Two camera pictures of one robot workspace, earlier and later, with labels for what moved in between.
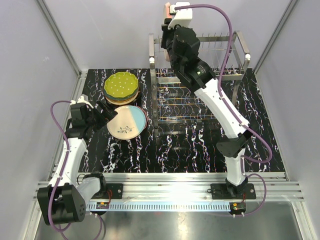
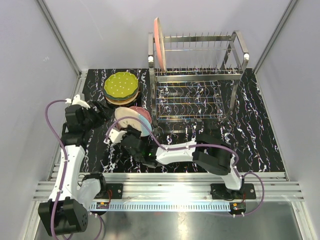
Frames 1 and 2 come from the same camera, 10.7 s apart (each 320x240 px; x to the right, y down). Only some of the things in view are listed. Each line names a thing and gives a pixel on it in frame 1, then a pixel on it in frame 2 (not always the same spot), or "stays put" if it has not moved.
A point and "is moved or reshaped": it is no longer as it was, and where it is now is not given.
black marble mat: (181, 134) stays put
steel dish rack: (174, 100) stays put
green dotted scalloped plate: (121, 84) stays put
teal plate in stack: (111, 97) stays put
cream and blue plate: (130, 122) is moved or reshaped
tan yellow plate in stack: (121, 102) stays put
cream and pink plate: (167, 15) → (160, 42)
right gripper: (166, 31) → (131, 131)
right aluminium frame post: (273, 37) stays put
